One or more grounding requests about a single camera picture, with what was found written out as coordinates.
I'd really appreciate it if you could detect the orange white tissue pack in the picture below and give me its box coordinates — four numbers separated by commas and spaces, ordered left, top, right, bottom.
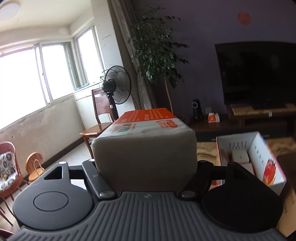
91, 108, 197, 194

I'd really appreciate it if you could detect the apple printed cardboard box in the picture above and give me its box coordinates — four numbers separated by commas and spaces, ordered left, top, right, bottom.
216, 132, 287, 195

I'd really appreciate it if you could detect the black speaker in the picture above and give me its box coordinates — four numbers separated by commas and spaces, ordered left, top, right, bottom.
192, 99, 203, 122

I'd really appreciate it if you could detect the small orange white carton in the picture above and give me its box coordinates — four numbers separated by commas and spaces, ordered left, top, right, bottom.
208, 113, 220, 123

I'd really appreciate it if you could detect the small orange stool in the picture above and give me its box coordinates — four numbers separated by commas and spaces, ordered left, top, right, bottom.
25, 152, 45, 182

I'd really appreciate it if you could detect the brown wooden chair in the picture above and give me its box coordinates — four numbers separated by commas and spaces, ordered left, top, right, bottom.
79, 88, 114, 159

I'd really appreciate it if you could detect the floral cushion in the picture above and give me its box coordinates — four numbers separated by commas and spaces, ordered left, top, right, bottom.
0, 151, 18, 192

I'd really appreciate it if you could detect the dark wooden tv cabinet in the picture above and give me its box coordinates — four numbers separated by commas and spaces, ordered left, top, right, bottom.
189, 104, 295, 142

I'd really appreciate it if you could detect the black standing fan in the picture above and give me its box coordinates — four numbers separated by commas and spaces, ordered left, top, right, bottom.
102, 65, 138, 121

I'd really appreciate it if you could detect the black television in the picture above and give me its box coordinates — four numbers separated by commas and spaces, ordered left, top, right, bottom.
215, 41, 295, 109

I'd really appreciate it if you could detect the potted green tree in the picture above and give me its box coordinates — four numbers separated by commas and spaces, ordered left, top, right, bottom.
128, 6, 190, 113

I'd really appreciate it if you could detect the grey curtain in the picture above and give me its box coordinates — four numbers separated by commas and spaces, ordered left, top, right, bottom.
110, 1, 158, 109

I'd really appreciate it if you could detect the round ceiling lamp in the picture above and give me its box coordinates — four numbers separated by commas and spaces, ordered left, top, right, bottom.
0, 1, 21, 21

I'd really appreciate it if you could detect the white wall socket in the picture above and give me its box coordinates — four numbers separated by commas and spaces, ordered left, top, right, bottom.
205, 108, 212, 115

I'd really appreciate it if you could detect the red round wall sticker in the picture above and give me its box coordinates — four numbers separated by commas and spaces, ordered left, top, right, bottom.
237, 12, 251, 26

